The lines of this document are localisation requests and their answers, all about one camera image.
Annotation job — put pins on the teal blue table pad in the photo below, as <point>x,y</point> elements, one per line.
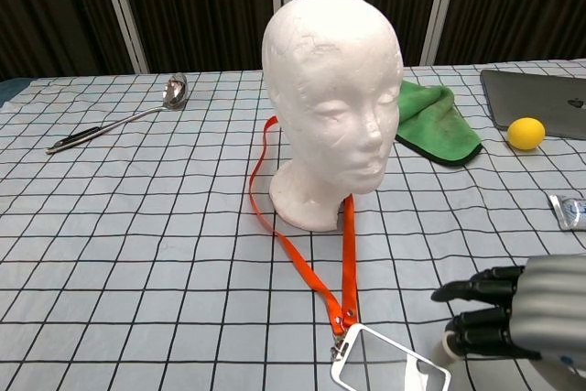
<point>11,91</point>

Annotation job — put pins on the clear white badge holder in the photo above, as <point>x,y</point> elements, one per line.
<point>341,363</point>

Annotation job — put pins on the small plastic packet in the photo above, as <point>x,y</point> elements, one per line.
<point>570,212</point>

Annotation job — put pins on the yellow ball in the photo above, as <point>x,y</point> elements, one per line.
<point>526,134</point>

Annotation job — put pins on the grey laptop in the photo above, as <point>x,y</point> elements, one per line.
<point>535,98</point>

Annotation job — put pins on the white foam mannequin head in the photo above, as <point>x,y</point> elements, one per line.
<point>325,89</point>

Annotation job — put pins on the checked light blue tablecloth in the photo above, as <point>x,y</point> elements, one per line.
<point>137,295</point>

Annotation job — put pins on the green microfiber cloth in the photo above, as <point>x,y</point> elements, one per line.
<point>435,125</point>

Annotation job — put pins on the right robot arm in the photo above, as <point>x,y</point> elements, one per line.
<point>570,363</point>

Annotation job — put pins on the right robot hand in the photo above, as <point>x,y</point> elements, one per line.
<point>549,304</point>

